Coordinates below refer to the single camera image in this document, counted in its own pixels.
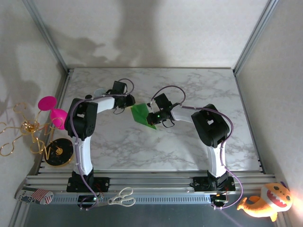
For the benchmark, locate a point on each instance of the black round gold-rimmed base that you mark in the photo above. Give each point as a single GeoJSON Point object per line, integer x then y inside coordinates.
{"type": "Point", "coordinates": [61, 158]}

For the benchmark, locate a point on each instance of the flag print pouch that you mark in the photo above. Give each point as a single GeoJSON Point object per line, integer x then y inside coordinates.
{"type": "Point", "coordinates": [33, 196]}

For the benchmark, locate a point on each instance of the green paper sheet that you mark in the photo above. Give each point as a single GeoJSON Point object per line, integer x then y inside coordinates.
{"type": "Point", "coordinates": [139, 113]}

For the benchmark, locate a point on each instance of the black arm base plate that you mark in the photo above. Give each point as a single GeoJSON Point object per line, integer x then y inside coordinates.
{"type": "Point", "coordinates": [101, 184]}
{"type": "Point", "coordinates": [201, 183]}

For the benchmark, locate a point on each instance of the aluminium side rail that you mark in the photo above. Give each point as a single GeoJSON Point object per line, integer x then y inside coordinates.
{"type": "Point", "coordinates": [248, 106]}
{"type": "Point", "coordinates": [64, 94]}

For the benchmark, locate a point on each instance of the black controller board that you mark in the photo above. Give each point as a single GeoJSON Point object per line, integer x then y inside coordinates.
{"type": "Point", "coordinates": [219, 199]}
{"type": "Point", "coordinates": [86, 199]}

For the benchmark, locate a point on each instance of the orange shark plush toy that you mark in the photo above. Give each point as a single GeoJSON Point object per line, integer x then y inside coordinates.
{"type": "Point", "coordinates": [265, 208]}

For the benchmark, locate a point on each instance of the pink plastic goblet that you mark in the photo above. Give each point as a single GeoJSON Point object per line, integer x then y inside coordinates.
{"type": "Point", "coordinates": [58, 116]}

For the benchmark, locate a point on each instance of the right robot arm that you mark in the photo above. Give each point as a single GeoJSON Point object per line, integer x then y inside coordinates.
{"type": "Point", "coordinates": [210, 127]}

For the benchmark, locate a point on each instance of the aluminium frame post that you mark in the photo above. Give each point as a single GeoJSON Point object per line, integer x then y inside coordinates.
{"type": "Point", "coordinates": [254, 37]}
{"type": "Point", "coordinates": [47, 37]}

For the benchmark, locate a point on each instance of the aluminium frame rail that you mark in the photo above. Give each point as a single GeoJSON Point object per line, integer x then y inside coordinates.
{"type": "Point", "coordinates": [151, 183]}

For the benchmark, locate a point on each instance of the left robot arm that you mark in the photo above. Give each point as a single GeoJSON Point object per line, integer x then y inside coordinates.
{"type": "Point", "coordinates": [105, 105]}

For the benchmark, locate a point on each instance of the yellow label tin can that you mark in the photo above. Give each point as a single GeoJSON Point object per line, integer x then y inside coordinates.
{"type": "Point", "coordinates": [99, 91]}

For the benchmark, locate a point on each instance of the black cap spice bottle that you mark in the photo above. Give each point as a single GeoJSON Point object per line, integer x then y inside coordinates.
{"type": "Point", "coordinates": [88, 96]}

